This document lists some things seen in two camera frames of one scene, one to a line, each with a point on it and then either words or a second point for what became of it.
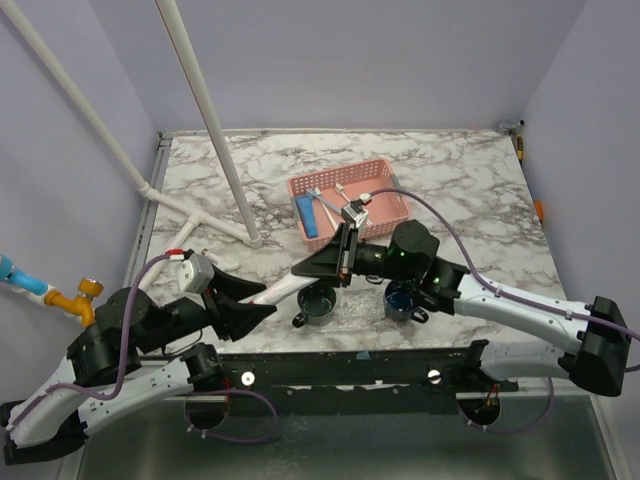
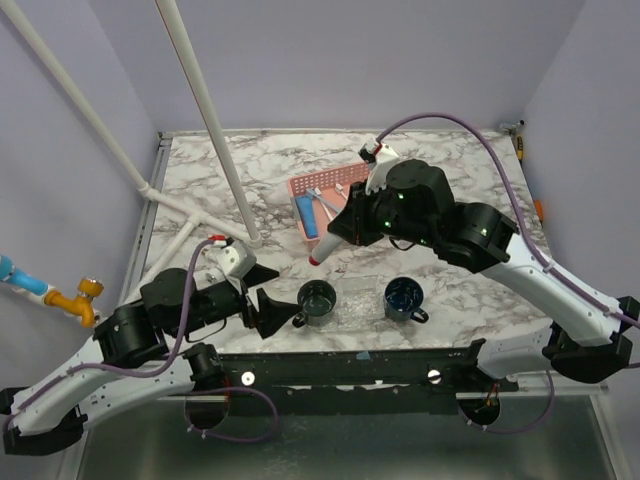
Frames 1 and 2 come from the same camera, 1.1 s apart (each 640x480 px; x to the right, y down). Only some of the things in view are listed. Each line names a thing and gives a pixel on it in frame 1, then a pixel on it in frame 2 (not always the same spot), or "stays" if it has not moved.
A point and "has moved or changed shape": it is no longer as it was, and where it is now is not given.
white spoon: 339,188 stays
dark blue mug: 399,302 stays
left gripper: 229,317 to 272,314
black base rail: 334,384 stays
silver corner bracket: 512,127 stays
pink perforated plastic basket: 318,198 stays
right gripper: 327,262 to 347,223
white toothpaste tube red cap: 280,290 has moved or changed shape
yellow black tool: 519,147 stays
